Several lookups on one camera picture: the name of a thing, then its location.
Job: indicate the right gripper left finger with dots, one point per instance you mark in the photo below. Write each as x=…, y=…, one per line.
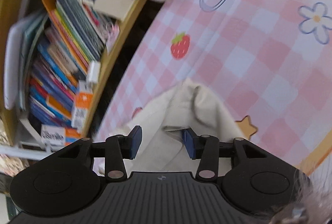
x=118, y=148

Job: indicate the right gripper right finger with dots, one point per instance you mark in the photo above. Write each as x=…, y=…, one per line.
x=204, y=148

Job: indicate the cream t-shirt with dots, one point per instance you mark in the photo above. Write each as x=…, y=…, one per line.
x=186, y=105

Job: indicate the lying white orange toothpaste box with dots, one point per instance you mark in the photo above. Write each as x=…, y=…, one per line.
x=81, y=105

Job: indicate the tall white orange toothpaste box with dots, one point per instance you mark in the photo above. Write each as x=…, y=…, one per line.
x=58, y=136

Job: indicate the white charger block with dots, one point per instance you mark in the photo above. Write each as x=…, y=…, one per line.
x=93, y=72

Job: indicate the row of colourful books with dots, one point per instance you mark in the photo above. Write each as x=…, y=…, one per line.
x=71, y=36

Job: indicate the pink checkered tablecloth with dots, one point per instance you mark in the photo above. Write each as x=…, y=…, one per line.
x=268, y=61

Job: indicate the wooden bookshelf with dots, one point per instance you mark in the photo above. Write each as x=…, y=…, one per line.
x=22, y=129

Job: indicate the cream square pen holder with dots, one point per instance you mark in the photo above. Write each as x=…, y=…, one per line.
x=117, y=9

